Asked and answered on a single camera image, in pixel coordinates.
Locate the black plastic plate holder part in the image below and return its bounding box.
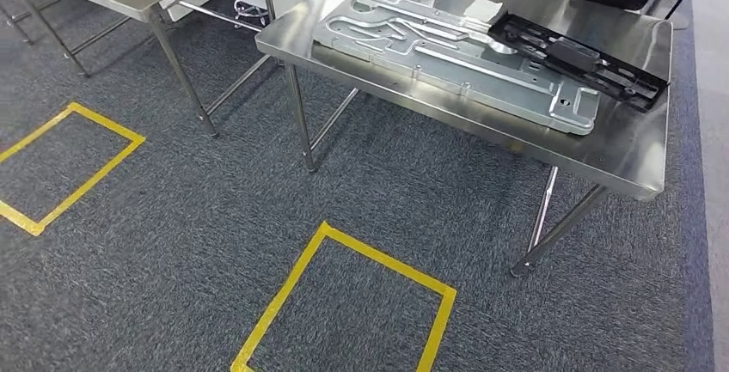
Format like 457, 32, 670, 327
487, 11, 671, 113

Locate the stainless steel workbench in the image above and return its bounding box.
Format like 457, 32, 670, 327
254, 0, 674, 278

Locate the machined aluminium plate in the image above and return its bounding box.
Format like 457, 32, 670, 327
311, 0, 602, 137

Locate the chrome chair star base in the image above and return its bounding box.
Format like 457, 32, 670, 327
233, 0, 270, 30

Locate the white paper sheet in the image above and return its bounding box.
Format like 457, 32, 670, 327
462, 0, 507, 25

